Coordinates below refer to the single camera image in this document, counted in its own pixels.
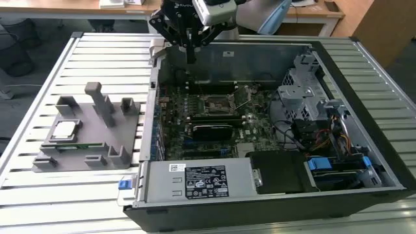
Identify green RAM stick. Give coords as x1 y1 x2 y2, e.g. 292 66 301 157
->
41 143 104 150

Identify black data wire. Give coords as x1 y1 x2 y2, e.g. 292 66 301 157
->
271 119 307 149

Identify yellow red power wires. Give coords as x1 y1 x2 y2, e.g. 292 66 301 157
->
305 114 355 156

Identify silver square CPU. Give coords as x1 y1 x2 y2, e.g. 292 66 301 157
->
52 121 79 142

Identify wooden cabinet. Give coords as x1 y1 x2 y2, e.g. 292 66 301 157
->
331 0 416 69

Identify silver chipset heatsink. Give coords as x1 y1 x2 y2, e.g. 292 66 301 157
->
236 143 256 158

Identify black open PC case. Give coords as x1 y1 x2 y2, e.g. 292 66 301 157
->
123 38 416 234

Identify silver rounded wrist camera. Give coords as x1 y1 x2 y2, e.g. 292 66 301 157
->
191 0 239 26

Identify CPU socket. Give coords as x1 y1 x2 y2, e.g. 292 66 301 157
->
201 94 236 116

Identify grey power supply unit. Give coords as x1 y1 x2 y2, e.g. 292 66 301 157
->
132 159 260 203

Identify silver metal drive cage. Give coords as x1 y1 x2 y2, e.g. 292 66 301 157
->
277 55 329 122

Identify black RAM slot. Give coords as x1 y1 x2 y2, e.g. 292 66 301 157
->
185 85 237 95
185 80 237 89

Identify wooden desk white frame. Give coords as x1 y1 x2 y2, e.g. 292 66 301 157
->
0 0 345 37

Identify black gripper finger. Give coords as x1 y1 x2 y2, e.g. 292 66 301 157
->
192 23 229 64
149 9 193 64

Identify green motherboard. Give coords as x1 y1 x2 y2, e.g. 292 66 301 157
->
157 81 284 161

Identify grey parts rack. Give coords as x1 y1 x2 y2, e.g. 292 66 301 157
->
31 82 143 173

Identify black plastic shroud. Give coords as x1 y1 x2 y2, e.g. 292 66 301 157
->
248 150 317 195

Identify black expansion slot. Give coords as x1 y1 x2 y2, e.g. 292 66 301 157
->
181 150 224 159

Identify hard disk in blue carrier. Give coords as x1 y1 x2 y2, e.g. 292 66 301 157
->
305 156 372 177

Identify black mesh waste bin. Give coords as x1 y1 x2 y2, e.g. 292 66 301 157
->
0 18 41 49

